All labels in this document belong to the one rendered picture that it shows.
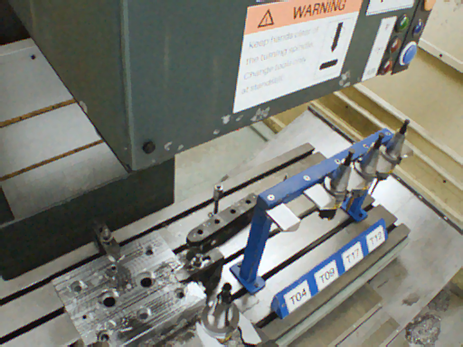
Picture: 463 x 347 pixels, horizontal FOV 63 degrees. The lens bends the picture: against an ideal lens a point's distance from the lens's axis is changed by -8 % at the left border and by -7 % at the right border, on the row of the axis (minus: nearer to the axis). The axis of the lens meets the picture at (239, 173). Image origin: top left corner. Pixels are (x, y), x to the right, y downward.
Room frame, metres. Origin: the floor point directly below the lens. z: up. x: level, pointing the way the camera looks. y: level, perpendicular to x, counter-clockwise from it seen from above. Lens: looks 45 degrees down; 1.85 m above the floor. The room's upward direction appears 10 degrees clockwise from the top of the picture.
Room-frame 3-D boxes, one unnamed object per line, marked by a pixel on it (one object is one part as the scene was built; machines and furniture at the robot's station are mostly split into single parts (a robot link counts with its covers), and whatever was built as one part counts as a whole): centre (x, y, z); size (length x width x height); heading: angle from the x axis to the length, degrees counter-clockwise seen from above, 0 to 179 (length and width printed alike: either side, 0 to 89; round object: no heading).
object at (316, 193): (0.62, -0.19, 1.21); 0.07 x 0.05 x 0.01; 45
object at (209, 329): (0.30, -0.01, 1.21); 0.06 x 0.06 x 0.03
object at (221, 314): (0.30, -0.01, 1.25); 0.04 x 0.04 x 0.07
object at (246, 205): (0.73, 0.02, 0.93); 0.26 x 0.05 x 0.06; 140
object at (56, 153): (0.78, 0.47, 1.16); 0.48 x 0.05 x 0.51; 135
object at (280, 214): (0.54, -0.11, 1.21); 0.07 x 0.05 x 0.01; 45
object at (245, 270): (0.58, -0.07, 1.05); 0.10 x 0.05 x 0.30; 45
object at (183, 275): (0.53, 0.06, 0.97); 0.13 x 0.03 x 0.15; 135
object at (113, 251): (0.56, 0.30, 0.97); 0.13 x 0.03 x 0.15; 45
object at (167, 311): (0.44, 0.21, 0.97); 0.29 x 0.23 x 0.05; 135
